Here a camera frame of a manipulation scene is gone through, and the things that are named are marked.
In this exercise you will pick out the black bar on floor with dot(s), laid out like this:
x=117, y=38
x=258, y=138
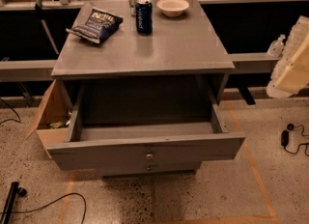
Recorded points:
x=15, y=190

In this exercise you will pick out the black power adapter with cable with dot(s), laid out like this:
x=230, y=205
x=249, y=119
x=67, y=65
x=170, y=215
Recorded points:
x=285, y=139

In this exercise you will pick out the white paper bowl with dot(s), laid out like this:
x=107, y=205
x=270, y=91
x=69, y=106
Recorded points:
x=172, y=8

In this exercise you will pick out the cardboard box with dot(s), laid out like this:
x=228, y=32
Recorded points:
x=54, y=108

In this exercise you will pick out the open grey top drawer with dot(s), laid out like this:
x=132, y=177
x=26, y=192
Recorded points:
x=117, y=122

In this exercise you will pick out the clear sanitizer bottle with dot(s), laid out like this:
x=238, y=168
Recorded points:
x=276, y=47

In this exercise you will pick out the dark blue chip bag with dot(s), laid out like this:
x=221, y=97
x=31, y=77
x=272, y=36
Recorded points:
x=99, y=26

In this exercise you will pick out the round metal drawer knob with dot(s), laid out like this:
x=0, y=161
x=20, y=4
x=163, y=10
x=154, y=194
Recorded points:
x=149, y=156

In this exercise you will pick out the grey drawer cabinet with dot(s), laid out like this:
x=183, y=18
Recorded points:
x=180, y=47

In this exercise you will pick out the blue pepsi can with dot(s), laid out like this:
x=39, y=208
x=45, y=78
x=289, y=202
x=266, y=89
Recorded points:
x=144, y=10

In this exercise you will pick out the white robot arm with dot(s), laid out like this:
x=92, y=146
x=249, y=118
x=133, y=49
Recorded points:
x=291, y=72

